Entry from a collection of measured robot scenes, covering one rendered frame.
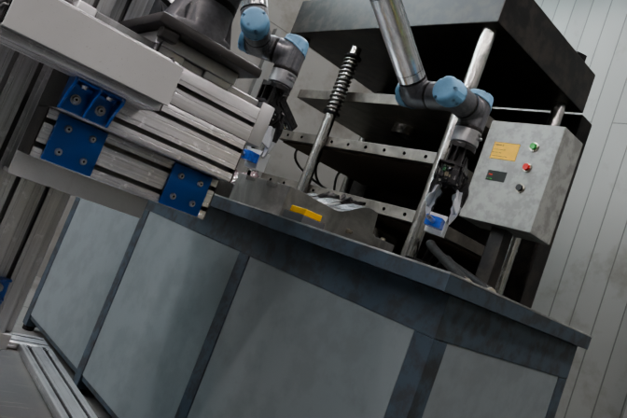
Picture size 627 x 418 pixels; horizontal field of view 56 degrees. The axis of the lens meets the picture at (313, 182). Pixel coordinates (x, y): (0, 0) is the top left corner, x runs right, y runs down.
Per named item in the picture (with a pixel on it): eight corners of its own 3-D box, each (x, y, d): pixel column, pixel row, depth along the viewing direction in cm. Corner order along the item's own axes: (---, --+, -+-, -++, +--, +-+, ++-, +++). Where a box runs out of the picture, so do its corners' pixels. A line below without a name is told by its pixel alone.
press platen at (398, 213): (420, 224, 229) (424, 213, 229) (258, 181, 312) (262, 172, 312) (508, 271, 277) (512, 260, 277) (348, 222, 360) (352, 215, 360)
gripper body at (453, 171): (430, 178, 154) (446, 136, 155) (437, 187, 162) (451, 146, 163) (458, 187, 151) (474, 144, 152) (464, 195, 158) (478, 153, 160)
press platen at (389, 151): (441, 165, 232) (445, 153, 232) (275, 137, 315) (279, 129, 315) (525, 221, 280) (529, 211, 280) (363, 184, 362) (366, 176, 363)
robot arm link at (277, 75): (283, 77, 175) (303, 80, 170) (277, 91, 175) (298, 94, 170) (267, 65, 170) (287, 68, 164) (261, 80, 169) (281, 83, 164)
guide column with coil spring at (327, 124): (258, 299, 272) (356, 45, 286) (251, 296, 276) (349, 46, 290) (267, 301, 276) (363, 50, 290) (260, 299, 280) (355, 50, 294)
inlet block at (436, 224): (434, 229, 147) (441, 209, 147) (415, 223, 149) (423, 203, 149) (443, 238, 158) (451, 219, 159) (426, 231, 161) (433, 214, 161)
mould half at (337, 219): (278, 216, 161) (296, 171, 163) (228, 199, 181) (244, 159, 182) (388, 262, 194) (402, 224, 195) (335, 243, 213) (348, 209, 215)
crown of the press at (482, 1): (466, 108, 220) (519, -37, 227) (265, 93, 318) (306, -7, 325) (559, 184, 274) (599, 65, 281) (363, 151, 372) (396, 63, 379)
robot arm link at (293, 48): (284, 37, 175) (311, 48, 175) (271, 71, 174) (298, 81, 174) (283, 28, 168) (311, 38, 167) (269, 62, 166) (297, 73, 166)
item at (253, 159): (232, 157, 159) (240, 138, 159) (220, 154, 162) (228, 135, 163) (263, 173, 169) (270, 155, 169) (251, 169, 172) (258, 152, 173)
